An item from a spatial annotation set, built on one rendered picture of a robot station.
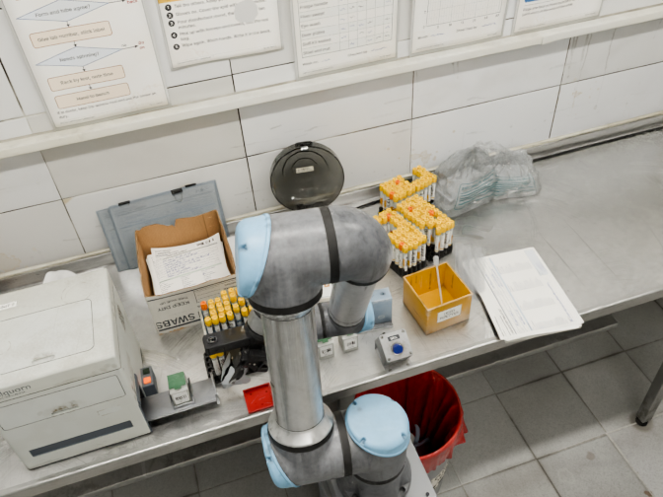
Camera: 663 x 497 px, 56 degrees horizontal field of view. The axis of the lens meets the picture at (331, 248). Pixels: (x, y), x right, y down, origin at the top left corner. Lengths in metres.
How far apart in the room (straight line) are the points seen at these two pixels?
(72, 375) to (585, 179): 1.66
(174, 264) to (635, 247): 1.34
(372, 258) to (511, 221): 1.15
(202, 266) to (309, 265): 0.96
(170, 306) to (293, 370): 0.73
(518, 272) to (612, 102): 0.81
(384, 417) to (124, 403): 0.60
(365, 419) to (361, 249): 0.37
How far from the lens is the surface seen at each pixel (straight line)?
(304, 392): 1.05
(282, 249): 0.88
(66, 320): 1.46
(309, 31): 1.72
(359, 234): 0.90
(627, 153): 2.43
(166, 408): 1.57
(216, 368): 1.59
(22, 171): 1.83
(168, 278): 1.82
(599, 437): 2.65
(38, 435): 1.54
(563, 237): 2.01
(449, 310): 1.64
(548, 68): 2.16
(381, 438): 1.15
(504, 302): 1.76
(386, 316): 1.66
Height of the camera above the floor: 2.17
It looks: 43 degrees down
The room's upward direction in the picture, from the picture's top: 4 degrees counter-clockwise
